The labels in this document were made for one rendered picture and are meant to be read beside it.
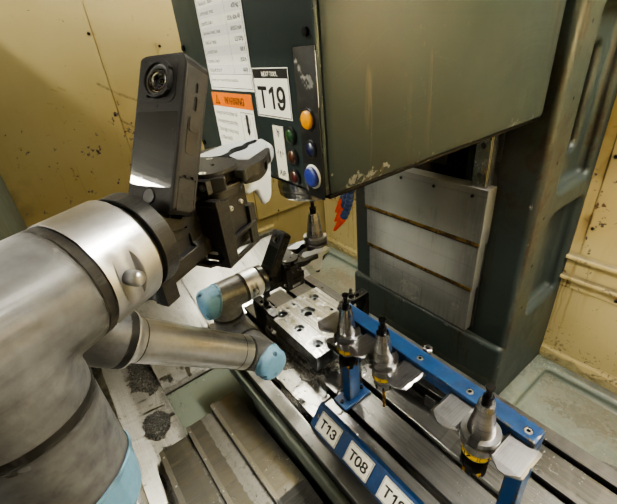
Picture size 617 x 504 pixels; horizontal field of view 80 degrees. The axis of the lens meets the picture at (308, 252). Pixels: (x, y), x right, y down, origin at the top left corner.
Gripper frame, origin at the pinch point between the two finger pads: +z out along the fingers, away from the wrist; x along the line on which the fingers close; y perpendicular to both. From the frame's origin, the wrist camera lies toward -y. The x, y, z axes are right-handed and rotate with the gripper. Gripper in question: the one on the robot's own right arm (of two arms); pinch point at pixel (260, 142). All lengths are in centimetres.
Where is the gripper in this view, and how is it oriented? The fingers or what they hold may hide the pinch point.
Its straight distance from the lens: 42.3
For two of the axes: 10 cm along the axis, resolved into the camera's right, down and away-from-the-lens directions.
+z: 3.8, -4.9, 7.8
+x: 9.2, 1.2, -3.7
